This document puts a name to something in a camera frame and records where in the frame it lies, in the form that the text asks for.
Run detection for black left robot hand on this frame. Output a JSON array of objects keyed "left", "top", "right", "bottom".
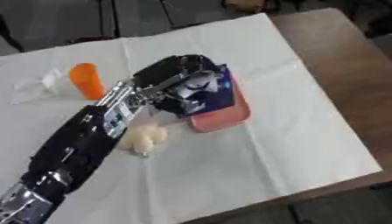
[{"left": 131, "top": 53, "right": 226, "bottom": 116}]

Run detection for blue and white packet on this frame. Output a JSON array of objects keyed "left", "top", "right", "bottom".
[{"left": 172, "top": 64, "right": 238, "bottom": 119}]

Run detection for cream soft toy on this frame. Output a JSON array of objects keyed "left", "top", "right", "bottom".
[{"left": 117, "top": 122, "right": 171, "bottom": 156}]

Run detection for pink tray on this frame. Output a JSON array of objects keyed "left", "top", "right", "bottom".
[{"left": 185, "top": 84, "right": 253, "bottom": 134}]

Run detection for orange cylinder bottle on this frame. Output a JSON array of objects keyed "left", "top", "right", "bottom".
[{"left": 67, "top": 62, "right": 106, "bottom": 102}]

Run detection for clear plastic bag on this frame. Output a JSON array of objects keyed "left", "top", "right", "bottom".
[{"left": 9, "top": 67, "right": 80, "bottom": 105}]

